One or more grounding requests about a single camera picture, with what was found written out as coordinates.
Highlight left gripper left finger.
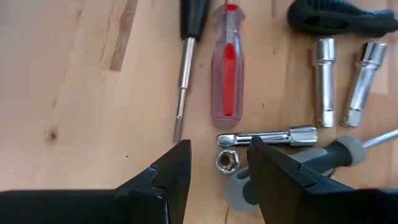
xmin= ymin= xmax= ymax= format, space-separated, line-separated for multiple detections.
xmin=0 ymin=139 xmax=192 ymax=224

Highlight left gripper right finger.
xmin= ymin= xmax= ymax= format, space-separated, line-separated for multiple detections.
xmin=247 ymin=136 xmax=398 ymax=224

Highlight grey-black handle nut driver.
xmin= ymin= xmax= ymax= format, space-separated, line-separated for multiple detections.
xmin=223 ymin=128 xmax=398 ymax=215

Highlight chrome extension bar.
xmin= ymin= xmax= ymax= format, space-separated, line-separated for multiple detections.
xmin=216 ymin=124 xmax=318 ymax=148

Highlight small hex chrome socket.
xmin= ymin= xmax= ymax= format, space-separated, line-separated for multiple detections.
xmin=215 ymin=149 xmax=241 ymax=174

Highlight chrome deep socket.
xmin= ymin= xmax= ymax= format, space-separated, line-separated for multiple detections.
xmin=341 ymin=41 xmax=389 ymax=128
xmin=314 ymin=37 xmax=338 ymax=129

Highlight slim red clear screwdriver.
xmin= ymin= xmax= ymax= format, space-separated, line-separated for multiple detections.
xmin=210 ymin=2 xmax=246 ymax=131

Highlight black ribbed handle screwdriver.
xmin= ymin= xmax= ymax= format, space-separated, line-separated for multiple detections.
xmin=286 ymin=0 xmax=398 ymax=39

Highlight black smooth handle screwdriver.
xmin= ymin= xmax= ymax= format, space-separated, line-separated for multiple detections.
xmin=172 ymin=0 xmax=213 ymax=144

